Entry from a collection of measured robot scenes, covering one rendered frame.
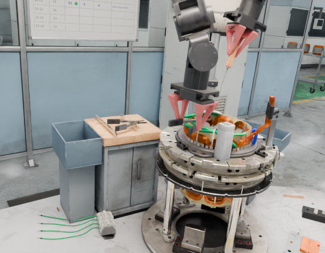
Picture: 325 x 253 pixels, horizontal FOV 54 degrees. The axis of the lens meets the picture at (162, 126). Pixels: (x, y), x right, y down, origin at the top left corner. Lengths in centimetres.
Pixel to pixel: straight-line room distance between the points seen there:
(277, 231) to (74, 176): 67
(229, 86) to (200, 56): 287
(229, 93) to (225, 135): 279
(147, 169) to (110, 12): 223
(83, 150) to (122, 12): 235
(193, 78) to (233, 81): 282
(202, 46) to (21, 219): 78
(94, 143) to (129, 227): 30
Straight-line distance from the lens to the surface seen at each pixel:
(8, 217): 115
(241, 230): 102
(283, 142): 111
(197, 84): 73
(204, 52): 65
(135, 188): 107
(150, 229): 102
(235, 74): 354
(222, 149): 78
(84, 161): 96
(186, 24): 72
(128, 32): 321
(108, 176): 101
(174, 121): 78
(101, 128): 102
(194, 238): 94
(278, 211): 127
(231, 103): 361
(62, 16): 295
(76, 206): 105
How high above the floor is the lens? 142
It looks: 20 degrees down
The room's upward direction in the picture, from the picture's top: 5 degrees clockwise
